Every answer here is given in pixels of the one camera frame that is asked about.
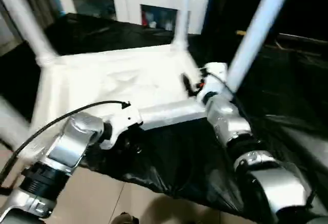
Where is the black flat panel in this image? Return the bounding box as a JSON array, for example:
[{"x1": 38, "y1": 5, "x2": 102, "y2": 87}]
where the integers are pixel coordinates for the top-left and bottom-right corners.
[{"x1": 277, "y1": 32, "x2": 328, "y2": 43}]

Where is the brown rounded object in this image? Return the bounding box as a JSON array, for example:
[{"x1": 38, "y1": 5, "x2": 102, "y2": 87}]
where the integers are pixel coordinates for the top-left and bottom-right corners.
[{"x1": 112, "y1": 212, "x2": 142, "y2": 224}]

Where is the white plastic table leg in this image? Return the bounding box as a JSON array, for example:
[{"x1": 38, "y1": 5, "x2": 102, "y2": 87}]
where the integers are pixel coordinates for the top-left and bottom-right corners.
[
  {"x1": 227, "y1": 0, "x2": 300, "y2": 92},
  {"x1": 0, "y1": 0, "x2": 59, "y2": 68},
  {"x1": 172, "y1": 0, "x2": 195, "y2": 51},
  {"x1": 0, "y1": 97, "x2": 31, "y2": 148}
]

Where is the black plastic mat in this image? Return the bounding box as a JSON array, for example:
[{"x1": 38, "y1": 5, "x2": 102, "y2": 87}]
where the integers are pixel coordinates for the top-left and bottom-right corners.
[{"x1": 0, "y1": 12, "x2": 328, "y2": 214}]

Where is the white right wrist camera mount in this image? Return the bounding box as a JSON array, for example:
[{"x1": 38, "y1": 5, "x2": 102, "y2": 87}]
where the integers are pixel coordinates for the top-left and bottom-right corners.
[{"x1": 196, "y1": 62, "x2": 229, "y2": 105}]

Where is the white plastic table top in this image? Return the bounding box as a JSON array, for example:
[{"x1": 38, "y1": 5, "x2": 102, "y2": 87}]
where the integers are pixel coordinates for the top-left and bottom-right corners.
[{"x1": 17, "y1": 42, "x2": 209, "y2": 163}]

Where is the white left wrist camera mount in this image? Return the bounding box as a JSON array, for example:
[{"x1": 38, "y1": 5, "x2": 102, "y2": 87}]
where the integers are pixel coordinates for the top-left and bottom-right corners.
[{"x1": 99, "y1": 103, "x2": 145, "y2": 151}]

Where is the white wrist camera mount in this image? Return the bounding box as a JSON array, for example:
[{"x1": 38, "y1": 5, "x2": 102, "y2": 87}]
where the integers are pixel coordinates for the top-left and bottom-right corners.
[
  {"x1": 99, "y1": 103, "x2": 145, "y2": 151},
  {"x1": 196, "y1": 62, "x2": 229, "y2": 105}
]

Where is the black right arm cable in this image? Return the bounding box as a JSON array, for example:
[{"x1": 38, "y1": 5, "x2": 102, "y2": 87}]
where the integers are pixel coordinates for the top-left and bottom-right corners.
[{"x1": 204, "y1": 72, "x2": 237, "y2": 99}]

